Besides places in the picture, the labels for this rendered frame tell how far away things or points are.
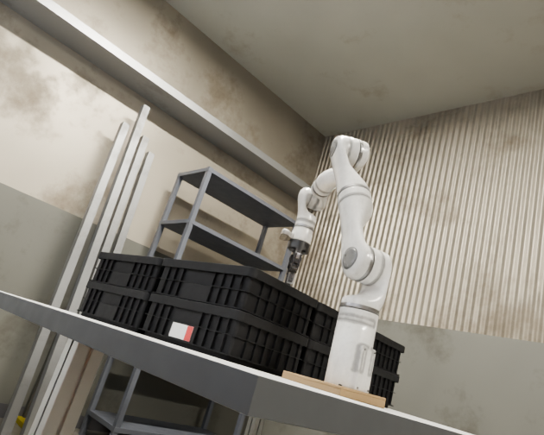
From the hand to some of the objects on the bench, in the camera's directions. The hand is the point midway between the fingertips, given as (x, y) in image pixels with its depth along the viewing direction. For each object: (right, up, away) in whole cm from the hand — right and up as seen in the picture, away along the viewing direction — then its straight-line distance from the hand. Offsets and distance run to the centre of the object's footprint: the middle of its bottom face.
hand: (288, 280), depth 157 cm
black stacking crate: (-52, -18, 0) cm, 54 cm away
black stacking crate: (-22, -18, -27) cm, 39 cm away
